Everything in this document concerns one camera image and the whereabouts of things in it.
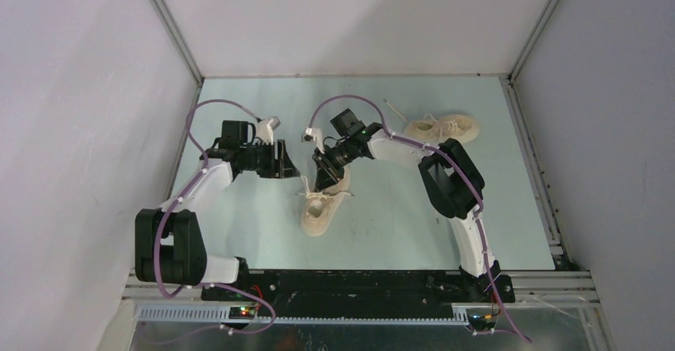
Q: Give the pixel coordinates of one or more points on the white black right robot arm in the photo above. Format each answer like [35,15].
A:
[476,258]

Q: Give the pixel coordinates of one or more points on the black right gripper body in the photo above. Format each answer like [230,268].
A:
[333,161]

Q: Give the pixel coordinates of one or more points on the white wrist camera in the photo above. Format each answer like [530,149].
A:
[314,135]
[265,129]

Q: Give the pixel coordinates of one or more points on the beige sneaker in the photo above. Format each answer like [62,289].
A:
[434,147]
[320,207]

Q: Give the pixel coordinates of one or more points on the aluminium frame rail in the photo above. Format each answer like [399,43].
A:
[570,293]

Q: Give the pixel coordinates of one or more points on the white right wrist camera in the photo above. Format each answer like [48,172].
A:
[314,135]

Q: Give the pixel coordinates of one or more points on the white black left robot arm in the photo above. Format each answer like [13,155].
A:
[169,246]

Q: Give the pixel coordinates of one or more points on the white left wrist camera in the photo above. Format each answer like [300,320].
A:
[265,129]

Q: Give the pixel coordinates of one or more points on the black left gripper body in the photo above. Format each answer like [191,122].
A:
[262,161]

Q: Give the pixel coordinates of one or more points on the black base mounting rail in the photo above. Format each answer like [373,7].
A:
[413,295]

